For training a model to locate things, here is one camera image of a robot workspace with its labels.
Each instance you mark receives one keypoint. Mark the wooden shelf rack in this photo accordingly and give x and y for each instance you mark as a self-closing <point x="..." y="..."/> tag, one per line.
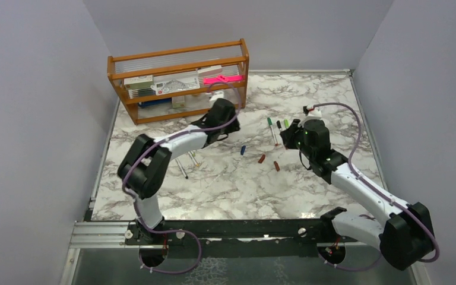
<point x="178" y="63"/>

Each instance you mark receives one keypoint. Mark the white pen yellow end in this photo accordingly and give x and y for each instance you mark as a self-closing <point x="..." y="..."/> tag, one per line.
<point x="193" y="158"/>

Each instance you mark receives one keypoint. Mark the red pen cap loose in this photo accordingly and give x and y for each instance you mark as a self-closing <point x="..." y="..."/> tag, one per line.
<point x="261" y="159"/>

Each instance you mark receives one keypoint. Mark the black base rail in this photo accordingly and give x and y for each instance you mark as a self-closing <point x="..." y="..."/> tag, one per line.
<point x="190" y="239"/>

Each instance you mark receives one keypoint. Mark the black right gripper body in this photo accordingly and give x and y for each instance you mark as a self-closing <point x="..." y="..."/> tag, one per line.
<point x="295" y="139"/>

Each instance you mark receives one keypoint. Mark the red brown pen cap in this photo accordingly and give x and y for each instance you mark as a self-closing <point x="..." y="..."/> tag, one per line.
<point x="276" y="165"/>

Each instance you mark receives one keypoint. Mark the pink white eraser box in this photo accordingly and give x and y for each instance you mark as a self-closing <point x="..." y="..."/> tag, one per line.
<point x="210" y="70"/>

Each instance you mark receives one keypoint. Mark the white protractor ruler pack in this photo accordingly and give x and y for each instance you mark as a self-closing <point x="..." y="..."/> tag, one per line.
<point x="175" y="85"/>

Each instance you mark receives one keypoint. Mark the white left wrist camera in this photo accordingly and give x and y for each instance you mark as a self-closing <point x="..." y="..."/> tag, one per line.
<point x="214" y="96"/>

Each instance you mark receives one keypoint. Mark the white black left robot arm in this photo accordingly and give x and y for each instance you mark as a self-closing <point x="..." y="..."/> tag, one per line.
<point x="144" y="167"/>

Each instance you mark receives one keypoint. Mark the white green box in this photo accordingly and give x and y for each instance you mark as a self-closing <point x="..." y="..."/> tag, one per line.
<point x="140" y="82"/>

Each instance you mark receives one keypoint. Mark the small white box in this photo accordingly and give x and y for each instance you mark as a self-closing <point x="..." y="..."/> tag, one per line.
<point x="178" y="102"/>

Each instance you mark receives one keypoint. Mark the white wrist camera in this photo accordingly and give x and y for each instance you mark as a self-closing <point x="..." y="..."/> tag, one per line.
<point x="214" y="96"/>
<point x="311" y="113"/>

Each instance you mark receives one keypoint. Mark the white pen left side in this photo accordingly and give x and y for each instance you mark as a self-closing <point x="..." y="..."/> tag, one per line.
<point x="182" y="169"/>

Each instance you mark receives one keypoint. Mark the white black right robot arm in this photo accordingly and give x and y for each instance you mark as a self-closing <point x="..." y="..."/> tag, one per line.
<point x="401" y="232"/>

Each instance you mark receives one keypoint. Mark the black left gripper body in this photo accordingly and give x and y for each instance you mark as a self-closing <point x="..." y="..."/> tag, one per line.
<point x="233" y="127"/>

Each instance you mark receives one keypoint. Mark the blue box on shelf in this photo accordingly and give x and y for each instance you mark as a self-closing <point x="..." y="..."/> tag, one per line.
<point x="154" y="102"/>

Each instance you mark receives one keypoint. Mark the aluminium frame rail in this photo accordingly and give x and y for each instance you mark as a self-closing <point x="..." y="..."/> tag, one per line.
<point x="98" y="235"/>

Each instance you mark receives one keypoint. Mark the pink plastic clip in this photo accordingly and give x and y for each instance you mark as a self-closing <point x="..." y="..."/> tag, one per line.
<point x="223" y="79"/>

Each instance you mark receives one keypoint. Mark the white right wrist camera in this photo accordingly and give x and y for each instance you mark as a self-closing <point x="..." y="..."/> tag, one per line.
<point x="311" y="113"/>

